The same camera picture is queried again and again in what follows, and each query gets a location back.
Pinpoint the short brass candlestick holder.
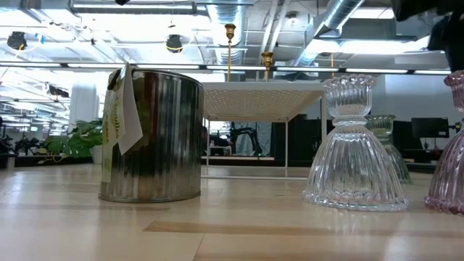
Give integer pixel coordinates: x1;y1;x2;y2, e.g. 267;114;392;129
260;51;275;83

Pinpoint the tall brass candlestick holder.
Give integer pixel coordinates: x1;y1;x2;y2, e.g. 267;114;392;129
224;23;237;83

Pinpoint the printed paper candle label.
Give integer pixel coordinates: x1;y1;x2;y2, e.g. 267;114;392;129
101;72;126;184

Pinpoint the clear glass candle holder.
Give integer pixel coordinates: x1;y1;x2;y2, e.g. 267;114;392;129
302;74;410;213

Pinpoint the green glass candle holder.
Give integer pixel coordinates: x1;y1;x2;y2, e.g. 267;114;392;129
365;114;413;186

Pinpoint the pink glass candle holder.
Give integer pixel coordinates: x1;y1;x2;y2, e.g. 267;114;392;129
424;70;464;217

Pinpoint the white perforated metal shelf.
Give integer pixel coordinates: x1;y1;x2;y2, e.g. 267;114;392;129
201;81;327;181

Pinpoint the black background cabinet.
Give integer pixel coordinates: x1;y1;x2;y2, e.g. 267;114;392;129
273;115;327;163

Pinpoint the ribbed metal tin can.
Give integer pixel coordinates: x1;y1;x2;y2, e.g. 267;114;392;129
98;68;204;204

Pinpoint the long ceiling light strip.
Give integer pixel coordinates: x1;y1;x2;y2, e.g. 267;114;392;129
0;62;454;75

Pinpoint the white paper tag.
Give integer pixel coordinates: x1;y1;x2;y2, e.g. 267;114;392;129
117;63;144;156

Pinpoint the black round ceiling fixture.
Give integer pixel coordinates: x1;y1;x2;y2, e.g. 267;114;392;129
165;34;183;54
6;31;28;51

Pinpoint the white plant pot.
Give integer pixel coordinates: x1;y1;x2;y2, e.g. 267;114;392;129
92;144;104;165

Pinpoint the green leafy plant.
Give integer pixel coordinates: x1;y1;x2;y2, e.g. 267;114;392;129
36;119;104;164

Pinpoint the black computer monitor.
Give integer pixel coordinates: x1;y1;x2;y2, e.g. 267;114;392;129
411;117;450;139

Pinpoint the silver round ceiling duct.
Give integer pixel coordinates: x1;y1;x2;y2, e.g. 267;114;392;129
293;0;365;67
206;0;252;65

